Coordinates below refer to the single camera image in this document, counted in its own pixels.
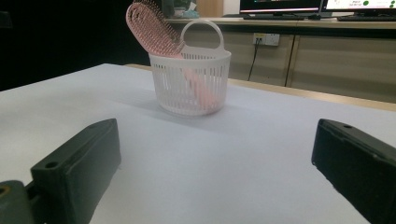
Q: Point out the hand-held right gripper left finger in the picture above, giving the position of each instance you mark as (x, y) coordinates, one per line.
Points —
(77, 168)

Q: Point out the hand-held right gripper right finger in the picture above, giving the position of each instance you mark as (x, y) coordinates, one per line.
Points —
(361, 168)

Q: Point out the white slotted plastic basket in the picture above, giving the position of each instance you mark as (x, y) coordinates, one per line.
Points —
(174, 90)

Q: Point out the pink hairbrush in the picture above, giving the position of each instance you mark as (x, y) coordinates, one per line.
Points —
(149, 28)

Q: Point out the beige wooden cabinet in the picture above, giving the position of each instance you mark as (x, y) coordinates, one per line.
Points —
(342, 62)

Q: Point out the black keyboard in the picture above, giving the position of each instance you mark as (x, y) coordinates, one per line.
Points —
(274, 17)
(367, 18)

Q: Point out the computer monitor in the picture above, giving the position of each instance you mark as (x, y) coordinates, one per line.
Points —
(280, 4)
(358, 3)

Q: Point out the teal desk item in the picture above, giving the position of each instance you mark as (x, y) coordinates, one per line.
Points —
(186, 13)

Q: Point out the white wall socket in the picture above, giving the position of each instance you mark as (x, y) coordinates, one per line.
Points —
(266, 39)

